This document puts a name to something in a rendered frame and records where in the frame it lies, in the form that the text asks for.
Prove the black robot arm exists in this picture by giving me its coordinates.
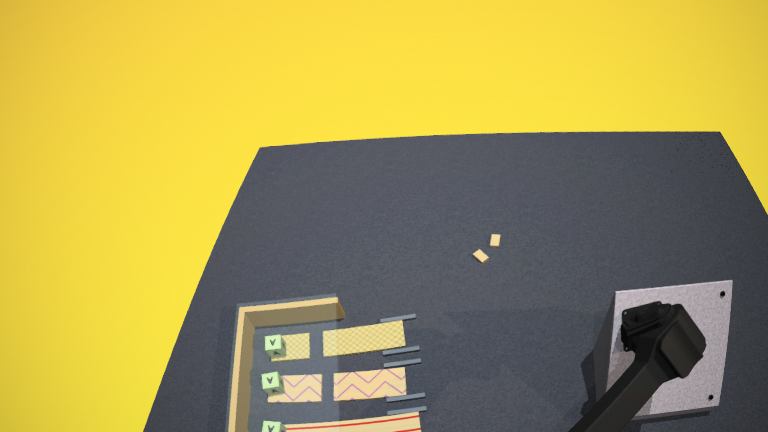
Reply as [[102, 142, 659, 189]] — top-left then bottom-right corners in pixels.
[[568, 301, 707, 432]]

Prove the cream strip with red stripes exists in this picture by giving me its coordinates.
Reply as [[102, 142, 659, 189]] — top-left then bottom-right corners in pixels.
[[341, 412, 421, 432]]

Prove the yellow flat strip with crosshatch pattern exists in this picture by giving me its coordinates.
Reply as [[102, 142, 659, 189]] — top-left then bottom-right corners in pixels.
[[338, 321, 406, 356]]

